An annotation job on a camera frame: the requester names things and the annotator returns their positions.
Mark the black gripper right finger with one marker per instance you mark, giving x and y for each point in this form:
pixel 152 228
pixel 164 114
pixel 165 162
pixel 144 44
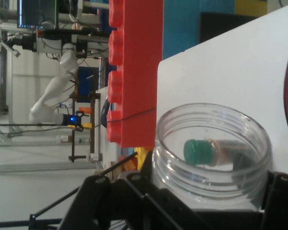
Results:
pixel 282 203

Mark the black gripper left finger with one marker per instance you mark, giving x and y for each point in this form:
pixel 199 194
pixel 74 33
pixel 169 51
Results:
pixel 115 210

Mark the black background gripper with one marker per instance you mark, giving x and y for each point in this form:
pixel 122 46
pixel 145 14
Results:
pixel 72 119

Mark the clear plastic jar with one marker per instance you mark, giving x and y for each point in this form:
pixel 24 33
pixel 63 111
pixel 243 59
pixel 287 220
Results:
pixel 165 167

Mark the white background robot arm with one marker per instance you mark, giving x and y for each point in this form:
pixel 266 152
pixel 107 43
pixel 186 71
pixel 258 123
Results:
pixel 68 60

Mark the dark blue handheld tool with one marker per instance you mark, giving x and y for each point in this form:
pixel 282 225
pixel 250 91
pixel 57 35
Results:
pixel 105 107

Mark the rusty metal stand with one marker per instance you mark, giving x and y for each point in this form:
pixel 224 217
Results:
pixel 73 143

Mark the black tripod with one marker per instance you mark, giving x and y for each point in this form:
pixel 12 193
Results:
pixel 120 163

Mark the thin black pole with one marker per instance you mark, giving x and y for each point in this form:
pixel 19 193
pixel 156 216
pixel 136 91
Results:
pixel 26 124

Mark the red foam block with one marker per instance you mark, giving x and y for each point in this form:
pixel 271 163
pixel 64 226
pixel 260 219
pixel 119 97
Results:
pixel 139 72

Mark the spice bottle green cap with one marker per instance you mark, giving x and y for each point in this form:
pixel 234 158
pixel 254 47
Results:
pixel 196 151

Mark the computer monitor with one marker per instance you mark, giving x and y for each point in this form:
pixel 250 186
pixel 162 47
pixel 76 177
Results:
pixel 38 14

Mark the large blue foam block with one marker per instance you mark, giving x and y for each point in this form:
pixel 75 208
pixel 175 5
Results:
pixel 180 28

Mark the black foam block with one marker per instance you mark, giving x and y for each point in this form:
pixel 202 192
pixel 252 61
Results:
pixel 220 26

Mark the yellow foam block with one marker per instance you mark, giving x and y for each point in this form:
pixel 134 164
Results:
pixel 250 7

